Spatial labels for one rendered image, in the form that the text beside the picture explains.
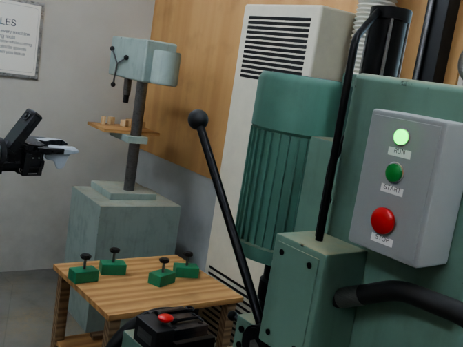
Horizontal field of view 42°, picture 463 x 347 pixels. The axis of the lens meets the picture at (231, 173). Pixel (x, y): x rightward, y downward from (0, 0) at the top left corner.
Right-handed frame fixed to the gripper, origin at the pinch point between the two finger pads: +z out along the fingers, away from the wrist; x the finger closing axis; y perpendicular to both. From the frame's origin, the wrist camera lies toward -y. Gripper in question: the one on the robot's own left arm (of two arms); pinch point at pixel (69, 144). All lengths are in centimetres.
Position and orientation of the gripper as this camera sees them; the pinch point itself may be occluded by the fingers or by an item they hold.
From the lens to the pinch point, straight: 167.1
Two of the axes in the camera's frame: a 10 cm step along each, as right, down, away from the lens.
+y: -2.5, 9.3, 2.5
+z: 6.8, -0.2, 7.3
